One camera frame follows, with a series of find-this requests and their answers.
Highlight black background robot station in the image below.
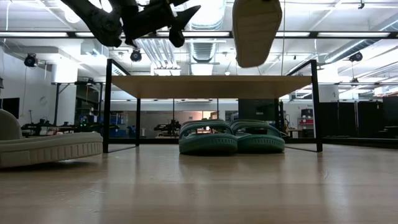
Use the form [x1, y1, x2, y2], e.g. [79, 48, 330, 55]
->
[154, 119, 182, 138]

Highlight green foam slide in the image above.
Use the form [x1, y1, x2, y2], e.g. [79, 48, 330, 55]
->
[229, 119, 286, 154]
[178, 119, 239, 156]

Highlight red storage bin rack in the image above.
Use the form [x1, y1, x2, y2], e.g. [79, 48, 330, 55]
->
[297, 108, 315, 138]

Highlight black partition panel wall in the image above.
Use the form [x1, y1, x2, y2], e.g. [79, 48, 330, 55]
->
[318, 96, 398, 139]

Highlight grey foam slide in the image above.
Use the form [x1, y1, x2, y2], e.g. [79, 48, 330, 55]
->
[231, 0, 283, 68]
[0, 108, 104, 170]

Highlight black round ceiling spotlight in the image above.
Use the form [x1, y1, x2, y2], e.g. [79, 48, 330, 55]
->
[348, 51, 364, 63]
[129, 49, 143, 63]
[24, 53, 39, 68]

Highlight wooden shelf black metal legs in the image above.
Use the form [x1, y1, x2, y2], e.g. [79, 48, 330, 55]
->
[102, 58, 323, 154]

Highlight blue storage bin rack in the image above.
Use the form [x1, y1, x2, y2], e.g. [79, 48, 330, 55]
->
[108, 112, 137, 138]

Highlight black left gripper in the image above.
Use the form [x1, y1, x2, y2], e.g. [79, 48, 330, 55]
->
[121, 0, 201, 49]

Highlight black wall monitor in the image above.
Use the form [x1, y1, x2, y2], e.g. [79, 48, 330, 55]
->
[0, 97, 21, 120]

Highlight silver ventilation duct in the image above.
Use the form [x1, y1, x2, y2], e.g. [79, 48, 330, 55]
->
[182, 0, 233, 65]

